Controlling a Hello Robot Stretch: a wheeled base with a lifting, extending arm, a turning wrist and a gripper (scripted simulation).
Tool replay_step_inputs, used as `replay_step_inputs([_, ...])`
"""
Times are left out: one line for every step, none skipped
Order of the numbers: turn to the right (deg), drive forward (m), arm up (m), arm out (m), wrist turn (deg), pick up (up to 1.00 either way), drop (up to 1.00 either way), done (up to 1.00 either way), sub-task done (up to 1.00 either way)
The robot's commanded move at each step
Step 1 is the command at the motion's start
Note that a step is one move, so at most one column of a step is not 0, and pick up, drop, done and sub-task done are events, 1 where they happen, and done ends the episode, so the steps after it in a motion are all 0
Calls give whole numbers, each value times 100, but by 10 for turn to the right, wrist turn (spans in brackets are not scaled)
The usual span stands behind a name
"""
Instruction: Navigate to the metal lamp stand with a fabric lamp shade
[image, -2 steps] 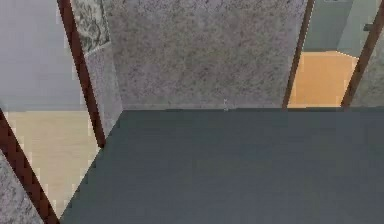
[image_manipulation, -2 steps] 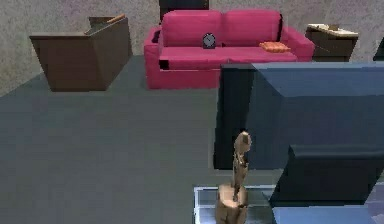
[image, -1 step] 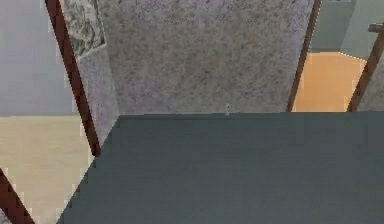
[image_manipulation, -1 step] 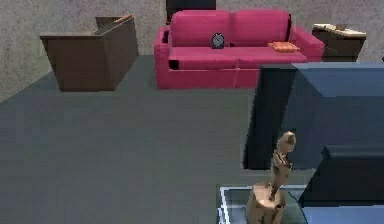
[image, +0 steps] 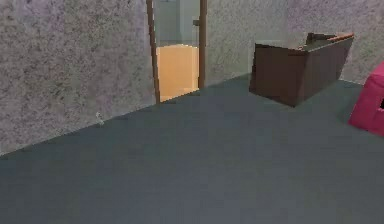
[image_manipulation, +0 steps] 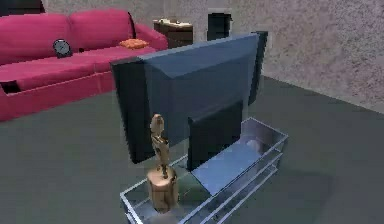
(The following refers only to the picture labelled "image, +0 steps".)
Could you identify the dark object with orange strip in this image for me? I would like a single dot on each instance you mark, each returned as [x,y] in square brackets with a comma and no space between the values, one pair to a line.
[321,38]

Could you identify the pink box-shaped seat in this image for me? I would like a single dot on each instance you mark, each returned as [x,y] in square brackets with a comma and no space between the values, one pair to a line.
[370,103]

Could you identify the brown wooden door frame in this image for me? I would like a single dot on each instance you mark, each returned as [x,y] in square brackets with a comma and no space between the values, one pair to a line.
[202,43]

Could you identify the dark brown wooden cabinet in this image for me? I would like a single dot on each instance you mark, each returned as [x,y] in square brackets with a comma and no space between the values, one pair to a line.
[286,73]

